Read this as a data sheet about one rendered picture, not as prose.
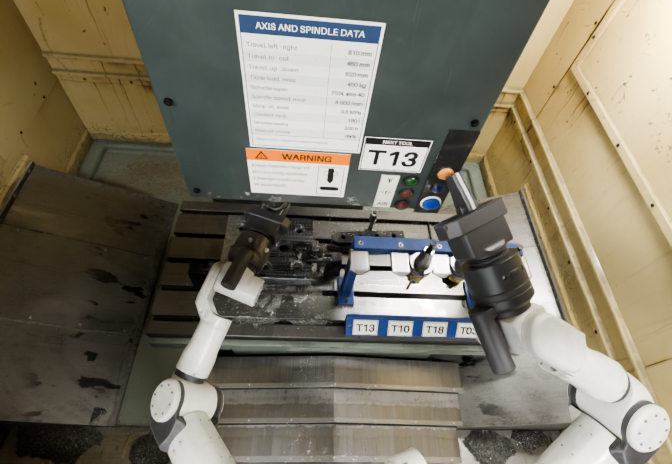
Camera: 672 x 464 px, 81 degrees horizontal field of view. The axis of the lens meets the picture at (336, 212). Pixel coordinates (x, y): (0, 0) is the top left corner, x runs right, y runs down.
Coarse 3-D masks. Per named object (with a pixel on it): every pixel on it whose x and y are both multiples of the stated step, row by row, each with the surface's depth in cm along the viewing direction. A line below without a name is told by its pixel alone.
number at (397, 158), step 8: (392, 152) 58; (400, 152) 58; (408, 152) 58; (416, 152) 58; (392, 160) 60; (400, 160) 60; (408, 160) 60; (416, 160) 60; (400, 168) 61; (408, 168) 61; (416, 168) 61
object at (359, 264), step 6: (354, 252) 105; (360, 252) 105; (366, 252) 105; (354, 258) 104; (360, 258) 104; (366, 258) 104; (354, 264) 102; (360, 264) 103; (366, 264) 103; (354, 270) 102; (360, 270) 102; (366, 270) 102
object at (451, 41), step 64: (128, 0) 40; (192, 0) 40; (256, 0) 40; (320, 0) 40; (384, 0) 40; (448, 0) 40; (512, 0) 40; (192, 64) 46; (384, 64) 46; (448, 64) 46; (512, 64) 46; (192, 128) 54; (384, 128) 54; (448, 128) 55; (192, 192) 66
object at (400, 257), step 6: (390, 252) 106; (396, 252) 106; (402, 252) 106; (408, 252) 106; (390, 258) 105; (396, 258) 105; (402, 258) 105; (408, 258) 105; (396, 264) 104; (402, 264) 104; (408, 264) 104; (396, 270) 103; (402, 270) 103; (408, 270) 103; (402, 276) 102
